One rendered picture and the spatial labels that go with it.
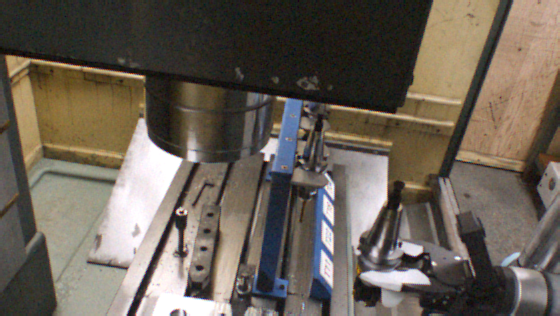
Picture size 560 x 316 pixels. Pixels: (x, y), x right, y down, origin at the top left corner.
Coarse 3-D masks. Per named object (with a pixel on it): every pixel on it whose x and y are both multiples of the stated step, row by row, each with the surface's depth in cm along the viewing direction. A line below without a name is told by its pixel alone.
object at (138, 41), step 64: (0, 0) 45; (64, 0) 45; (128, 0) 44; (192, 0) 44; (256, 0) 43; (320, 0) 43; (384, 0) 42; (128, 64) 48; (192, 64) 47; (256, 64) 46; (320, 64) 46; (384, 64) 45
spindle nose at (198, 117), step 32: (160, 96) 56; (192, 96) 54; (224, 96) 54; (256, 96) 56; (160, 128) 58; (192, 128) 56; (224, 128) 56; (256, 128) 59; (192, 160) 58; (224, 160) 59
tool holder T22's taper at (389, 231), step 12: (384, 204) 67; (384, 216) 67; (396, 216) 67; (372, 228) 69; (384, 228) 67; (396, 228) 68; (372, 240) 69; (384, 240) 68; (396, 240) 69; (384, 252) 69
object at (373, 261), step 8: (368, 232) 73; (360, 240) 72; (400, 240) 72; (360, 248) 70; (368, 248) 70; (360, 256) 71; (368, 256) 69; (376, 256) 69; (384, 256) 69; (392, 256) 69; (400, 256) 69; (368, 264) 70; (376, 264) 70; (384, 264) 69; (392, 264) 70
